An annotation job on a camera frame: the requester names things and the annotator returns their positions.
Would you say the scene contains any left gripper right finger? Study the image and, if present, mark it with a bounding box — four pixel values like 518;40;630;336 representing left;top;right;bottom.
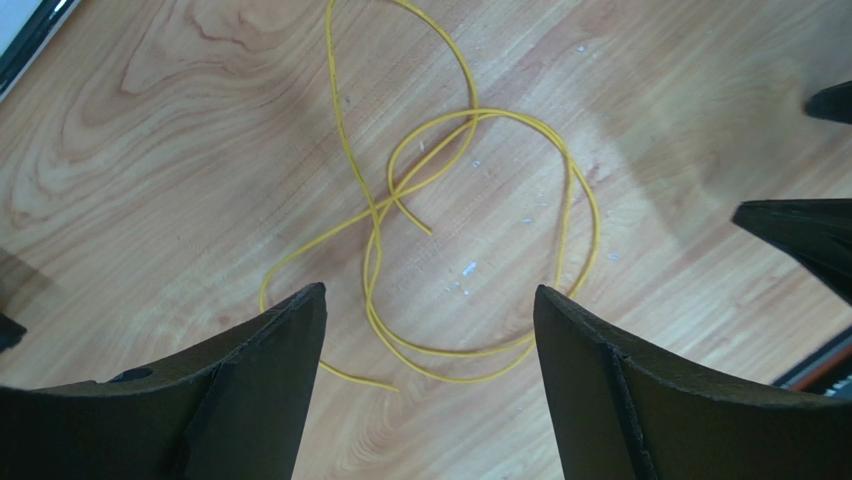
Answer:
533;286;851;479

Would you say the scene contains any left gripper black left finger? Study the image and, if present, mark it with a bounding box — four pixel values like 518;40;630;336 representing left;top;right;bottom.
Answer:
1;283;327;479

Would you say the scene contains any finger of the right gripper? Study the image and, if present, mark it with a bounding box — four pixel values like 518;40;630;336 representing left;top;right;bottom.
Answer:
804;81;852;125

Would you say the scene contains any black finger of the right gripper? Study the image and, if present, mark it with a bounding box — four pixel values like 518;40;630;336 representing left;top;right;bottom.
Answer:
732;199;851;303

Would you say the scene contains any yellow cable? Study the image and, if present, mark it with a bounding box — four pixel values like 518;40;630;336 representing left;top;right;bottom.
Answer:
258;0;602;393

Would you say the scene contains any strawberry pattern tray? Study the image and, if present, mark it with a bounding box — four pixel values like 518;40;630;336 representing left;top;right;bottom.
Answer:
1;0;79;100

